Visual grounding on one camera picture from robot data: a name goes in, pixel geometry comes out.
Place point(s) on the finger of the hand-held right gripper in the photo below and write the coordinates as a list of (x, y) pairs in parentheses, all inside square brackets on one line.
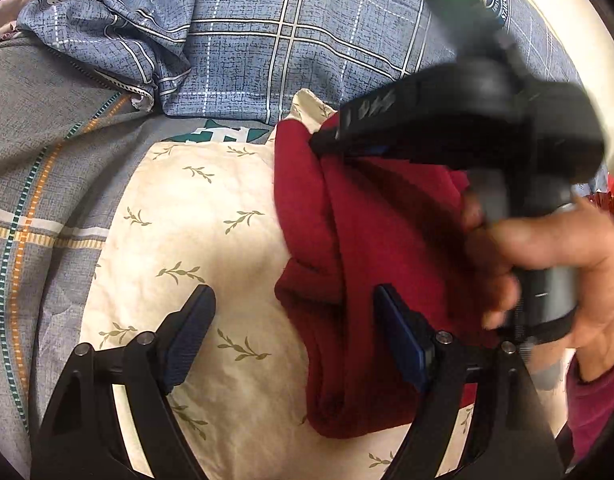
[(327, 144)]

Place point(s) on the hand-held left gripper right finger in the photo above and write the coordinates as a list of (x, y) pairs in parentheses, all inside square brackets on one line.
[(402, 340)]

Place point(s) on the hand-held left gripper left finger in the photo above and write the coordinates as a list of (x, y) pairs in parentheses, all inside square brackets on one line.
[(187, 340)]

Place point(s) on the red sweater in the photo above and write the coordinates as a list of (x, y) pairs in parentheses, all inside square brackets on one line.
[(367, 230)]

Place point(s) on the person's right forearm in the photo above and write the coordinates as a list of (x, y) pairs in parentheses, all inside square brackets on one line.
[(594, 410)]

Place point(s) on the person's right hand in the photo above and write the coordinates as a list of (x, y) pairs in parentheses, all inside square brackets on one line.
[(552, 245)]

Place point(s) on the blue plaid bedsheet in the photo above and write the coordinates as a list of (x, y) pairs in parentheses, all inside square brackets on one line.
[(312, 35)]

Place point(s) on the white leaf-print pillow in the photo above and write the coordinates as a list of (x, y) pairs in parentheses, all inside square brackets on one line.
[(202, 230)]

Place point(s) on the crumpled blue plaid quilt cover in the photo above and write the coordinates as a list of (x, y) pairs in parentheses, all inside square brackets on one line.
[(112, 25)]

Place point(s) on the grey striped blanket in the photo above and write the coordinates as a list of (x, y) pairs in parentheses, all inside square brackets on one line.
[(47, 125)]

